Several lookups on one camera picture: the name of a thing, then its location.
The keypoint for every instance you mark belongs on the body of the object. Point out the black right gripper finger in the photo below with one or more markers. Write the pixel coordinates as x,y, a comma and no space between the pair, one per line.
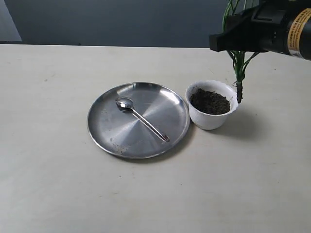
238,33

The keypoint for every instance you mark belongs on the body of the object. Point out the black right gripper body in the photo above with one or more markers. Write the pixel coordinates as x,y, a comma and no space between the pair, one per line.
284,26

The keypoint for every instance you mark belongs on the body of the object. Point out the artificial red anthurium flowers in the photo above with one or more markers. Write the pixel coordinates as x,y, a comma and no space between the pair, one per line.
237,56

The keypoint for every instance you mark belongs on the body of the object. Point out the small steel spoon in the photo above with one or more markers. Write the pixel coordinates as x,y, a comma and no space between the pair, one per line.
127,103

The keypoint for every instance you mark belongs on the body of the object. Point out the white bowl with soil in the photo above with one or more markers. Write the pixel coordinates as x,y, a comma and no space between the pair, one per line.
207,121

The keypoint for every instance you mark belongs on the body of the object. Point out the dark soil in pot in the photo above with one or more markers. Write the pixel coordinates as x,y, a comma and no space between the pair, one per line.
209,102

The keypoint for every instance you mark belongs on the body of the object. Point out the round steel plate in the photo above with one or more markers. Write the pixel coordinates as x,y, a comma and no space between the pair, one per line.
119,132

